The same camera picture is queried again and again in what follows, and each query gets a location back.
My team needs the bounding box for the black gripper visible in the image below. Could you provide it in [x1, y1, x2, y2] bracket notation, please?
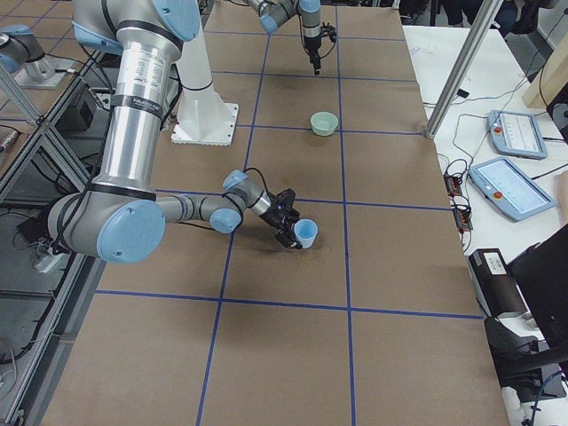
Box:
[260, 206, 304, 249]
[303, 36, 321, 75]

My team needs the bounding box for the light blue cup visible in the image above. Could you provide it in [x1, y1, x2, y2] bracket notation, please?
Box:
[293, 218, 319, 249]

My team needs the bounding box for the light green bowl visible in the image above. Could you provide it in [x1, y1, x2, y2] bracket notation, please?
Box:
[310, 111, 339, 137]

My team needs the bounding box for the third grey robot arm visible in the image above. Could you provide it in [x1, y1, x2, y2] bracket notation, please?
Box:
[1, 24, 75, 90]

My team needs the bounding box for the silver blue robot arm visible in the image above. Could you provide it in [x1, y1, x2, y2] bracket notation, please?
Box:
[48, 1, 300, 264]
[245, 0, 323, 75]

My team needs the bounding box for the black orange usb hub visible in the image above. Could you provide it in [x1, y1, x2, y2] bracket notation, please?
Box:
[444, 173, 473, 233]

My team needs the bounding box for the black box with label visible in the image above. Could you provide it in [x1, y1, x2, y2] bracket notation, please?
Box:
[468, 248, 527, 319]

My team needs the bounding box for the far teach pendant tablet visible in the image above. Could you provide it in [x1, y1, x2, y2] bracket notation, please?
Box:
[487, 110, 548, 160]

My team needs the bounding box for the teach pendant tablet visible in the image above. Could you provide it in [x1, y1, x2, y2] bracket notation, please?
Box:
[469, 156, 557, 222]
[487, 110, 548, 160]

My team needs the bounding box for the near teach pendant tablet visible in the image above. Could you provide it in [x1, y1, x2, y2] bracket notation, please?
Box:
[469, 156, 557, 222]

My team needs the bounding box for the wrist black camera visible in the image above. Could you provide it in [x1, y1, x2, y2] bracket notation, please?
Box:
[272, 188, 296, 213]
[320, 22, 337, 43]

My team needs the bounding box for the black camera cable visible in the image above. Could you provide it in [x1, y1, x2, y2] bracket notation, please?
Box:
[242, 166, 272, 201]

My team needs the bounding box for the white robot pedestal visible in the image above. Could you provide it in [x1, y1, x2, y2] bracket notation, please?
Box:
[172, 1, 239, 146]

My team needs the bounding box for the aluminium frame post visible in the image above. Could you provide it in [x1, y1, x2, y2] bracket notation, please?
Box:
[423, 0, 502, 139]

